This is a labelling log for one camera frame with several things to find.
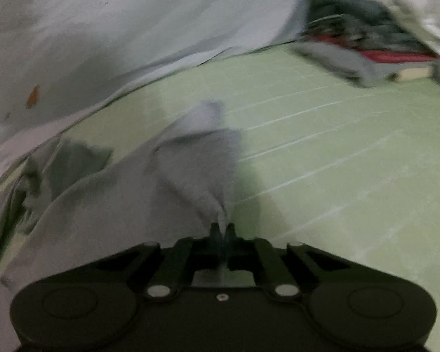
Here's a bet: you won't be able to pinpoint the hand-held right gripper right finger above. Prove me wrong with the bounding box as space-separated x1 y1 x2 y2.
226 223 353 298

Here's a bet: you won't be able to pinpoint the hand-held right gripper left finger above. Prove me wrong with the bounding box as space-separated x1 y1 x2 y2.
92 222 223 300

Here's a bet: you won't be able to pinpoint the grey pants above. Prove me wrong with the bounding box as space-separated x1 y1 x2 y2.
0 100 244 338

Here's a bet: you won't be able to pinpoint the white carrot print blanket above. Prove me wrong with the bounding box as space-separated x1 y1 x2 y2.
0 0 338 195

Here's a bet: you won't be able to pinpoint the red cloth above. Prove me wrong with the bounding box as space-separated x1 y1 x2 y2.
315 35 440 65

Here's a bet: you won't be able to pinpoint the tan flat object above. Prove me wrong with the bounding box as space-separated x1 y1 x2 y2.
394 67 435 82

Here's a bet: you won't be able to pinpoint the dark green cloth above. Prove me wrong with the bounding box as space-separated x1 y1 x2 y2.
304 0 433 54

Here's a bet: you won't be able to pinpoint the white fluffy cloth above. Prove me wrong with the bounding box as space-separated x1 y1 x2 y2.
312 0 440 59

